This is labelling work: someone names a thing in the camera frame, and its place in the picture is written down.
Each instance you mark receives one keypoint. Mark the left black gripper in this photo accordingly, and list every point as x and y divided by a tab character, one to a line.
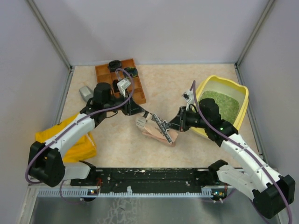
131	108

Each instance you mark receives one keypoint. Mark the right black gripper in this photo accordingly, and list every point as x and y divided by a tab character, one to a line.
179	122

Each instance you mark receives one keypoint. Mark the black bag sealing clip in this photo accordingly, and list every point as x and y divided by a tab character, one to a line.
163	126

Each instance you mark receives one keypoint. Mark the pink cat litter bag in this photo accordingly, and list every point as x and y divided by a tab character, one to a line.
148	127

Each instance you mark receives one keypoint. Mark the silver metal scoop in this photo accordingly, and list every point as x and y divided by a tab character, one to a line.
86	93

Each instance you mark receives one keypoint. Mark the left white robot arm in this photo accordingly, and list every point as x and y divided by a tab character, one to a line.
45	162

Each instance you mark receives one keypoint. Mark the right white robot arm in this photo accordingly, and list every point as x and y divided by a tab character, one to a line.
267	189

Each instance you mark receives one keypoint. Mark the green cat litter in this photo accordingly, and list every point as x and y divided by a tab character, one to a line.
228	106

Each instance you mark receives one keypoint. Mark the yellow litter box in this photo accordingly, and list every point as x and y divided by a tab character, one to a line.
227	87

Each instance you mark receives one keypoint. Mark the black orange rolled item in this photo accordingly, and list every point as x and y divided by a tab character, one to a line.
115	86

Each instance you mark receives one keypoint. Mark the wooden compartment tray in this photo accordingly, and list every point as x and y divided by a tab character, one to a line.
104	75

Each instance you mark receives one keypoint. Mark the black green rolled item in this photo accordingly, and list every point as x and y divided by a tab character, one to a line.
132	71

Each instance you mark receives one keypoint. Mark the black rolled item top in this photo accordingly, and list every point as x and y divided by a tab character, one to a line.
114	65

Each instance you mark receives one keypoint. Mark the yellow cloth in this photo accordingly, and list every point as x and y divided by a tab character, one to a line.
83	149

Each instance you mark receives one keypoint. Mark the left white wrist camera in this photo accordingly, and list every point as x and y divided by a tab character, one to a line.
123	85

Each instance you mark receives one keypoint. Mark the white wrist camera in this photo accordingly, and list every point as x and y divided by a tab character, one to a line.
123	85
188	97

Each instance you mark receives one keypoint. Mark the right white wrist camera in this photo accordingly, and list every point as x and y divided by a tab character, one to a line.
188	97

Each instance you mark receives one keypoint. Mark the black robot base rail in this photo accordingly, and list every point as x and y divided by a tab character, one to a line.
149	180

